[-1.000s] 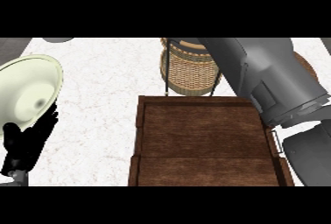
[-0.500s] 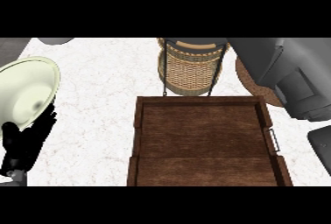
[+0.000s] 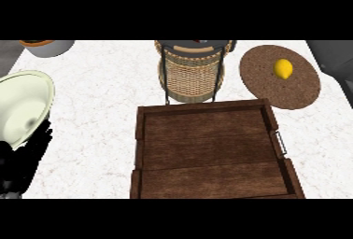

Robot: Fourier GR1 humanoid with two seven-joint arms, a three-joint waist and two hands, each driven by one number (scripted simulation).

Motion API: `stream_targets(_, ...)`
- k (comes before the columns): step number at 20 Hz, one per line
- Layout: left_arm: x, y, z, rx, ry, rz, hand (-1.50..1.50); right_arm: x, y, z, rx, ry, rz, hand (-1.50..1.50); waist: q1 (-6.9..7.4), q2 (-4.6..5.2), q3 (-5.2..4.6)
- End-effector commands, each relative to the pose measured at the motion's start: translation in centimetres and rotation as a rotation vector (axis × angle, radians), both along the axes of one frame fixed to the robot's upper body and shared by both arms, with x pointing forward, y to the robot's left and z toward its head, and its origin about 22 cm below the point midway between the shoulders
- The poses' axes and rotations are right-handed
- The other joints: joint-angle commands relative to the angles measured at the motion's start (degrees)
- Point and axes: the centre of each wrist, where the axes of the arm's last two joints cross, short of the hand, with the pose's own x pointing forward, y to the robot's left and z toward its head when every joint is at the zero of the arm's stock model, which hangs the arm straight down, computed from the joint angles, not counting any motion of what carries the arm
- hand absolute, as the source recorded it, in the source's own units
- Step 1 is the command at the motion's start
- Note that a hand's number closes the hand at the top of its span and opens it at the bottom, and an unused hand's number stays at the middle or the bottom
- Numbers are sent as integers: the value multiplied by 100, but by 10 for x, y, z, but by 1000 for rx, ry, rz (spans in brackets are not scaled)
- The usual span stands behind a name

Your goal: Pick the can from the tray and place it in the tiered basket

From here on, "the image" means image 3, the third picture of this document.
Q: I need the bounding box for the brown wooden tray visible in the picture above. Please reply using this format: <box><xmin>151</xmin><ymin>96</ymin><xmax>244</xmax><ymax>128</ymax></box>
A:
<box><xmin>129</xmin><ymin>98</ymin><xmax>306</xmax><ymax>200</ymax></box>

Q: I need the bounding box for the grey pot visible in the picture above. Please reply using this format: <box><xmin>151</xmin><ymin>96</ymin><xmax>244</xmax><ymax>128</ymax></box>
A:
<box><xmin>18</xmin><ymin>39</ymin><xmax>75</xmax><ymax>59</ymax></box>

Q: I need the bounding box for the round brown cork placemat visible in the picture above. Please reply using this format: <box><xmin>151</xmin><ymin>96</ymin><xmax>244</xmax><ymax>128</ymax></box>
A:
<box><xmin>239</xmin><ymin>44</ymin><xmax>322</xmax><ymax>111</ymax></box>

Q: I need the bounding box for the wicker tiered basket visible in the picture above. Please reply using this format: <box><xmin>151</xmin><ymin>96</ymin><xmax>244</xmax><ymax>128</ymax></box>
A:
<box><xmin>154</xmin><ymin>39</ymin><xmax>239</xmax><ymax>105</ymax></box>

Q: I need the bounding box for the yellow lemon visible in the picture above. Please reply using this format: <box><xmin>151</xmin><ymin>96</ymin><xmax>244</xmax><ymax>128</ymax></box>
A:
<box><xmin>273</xmin><ymin>58</ymin><xmax>295</xmax><ymax>80</ymax></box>

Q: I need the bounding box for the dark grey appliance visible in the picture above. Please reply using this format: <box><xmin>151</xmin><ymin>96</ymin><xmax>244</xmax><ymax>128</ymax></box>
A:
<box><xmin>304</xmin><ymin>39</ymin><xmax>353</xmax><ymax>109</ymax></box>

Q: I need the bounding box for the pale green bowl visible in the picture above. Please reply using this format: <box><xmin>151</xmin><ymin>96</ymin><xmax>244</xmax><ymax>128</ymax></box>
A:
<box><xmin>0</xmin><ymin>70</ymin><xmax>56</xmax><ymax>151</ymax></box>

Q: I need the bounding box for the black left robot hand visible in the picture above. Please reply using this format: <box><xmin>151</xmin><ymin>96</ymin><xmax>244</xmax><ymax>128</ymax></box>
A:
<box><xmin>0</xmin><ymin>119</ymin><xmax>53</xmax><ymax>197</ymax></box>

